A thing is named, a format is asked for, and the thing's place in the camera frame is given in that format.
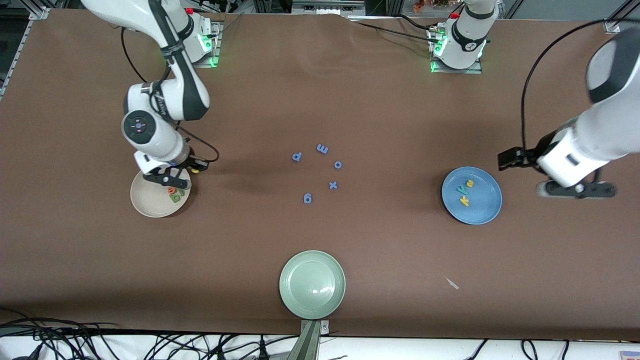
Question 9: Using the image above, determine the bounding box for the green plate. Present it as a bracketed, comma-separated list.
[279, 250, 347, 320]

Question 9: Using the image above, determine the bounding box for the grey metal bracket box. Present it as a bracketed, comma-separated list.
[291, 0, 367, 16]

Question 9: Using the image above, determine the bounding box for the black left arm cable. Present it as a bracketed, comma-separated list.
[521, 18, 640, 151]

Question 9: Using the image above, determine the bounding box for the black table cable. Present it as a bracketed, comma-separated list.
[345, 17, 441, 43]

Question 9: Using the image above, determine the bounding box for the aluminium frame rail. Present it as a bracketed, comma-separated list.
[0, 7, 51, 98]
[602, 0, 640, 35]

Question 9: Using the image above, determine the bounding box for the metal camera mount pole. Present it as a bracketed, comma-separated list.
[287, 319, 331, 360]

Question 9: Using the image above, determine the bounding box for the orange object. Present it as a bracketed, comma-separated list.
[412, 0, 451, 12]

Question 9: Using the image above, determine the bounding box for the beige plate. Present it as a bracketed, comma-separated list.
[130, 169, 192, 219]

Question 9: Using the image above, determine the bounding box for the blue plate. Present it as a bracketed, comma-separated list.
[441, 166, 503, 226]

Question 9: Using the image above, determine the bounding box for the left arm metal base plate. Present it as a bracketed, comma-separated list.
[430, 27, 484, 75]

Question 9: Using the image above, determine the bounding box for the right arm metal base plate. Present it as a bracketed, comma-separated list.
[192, 20, 221, 68]

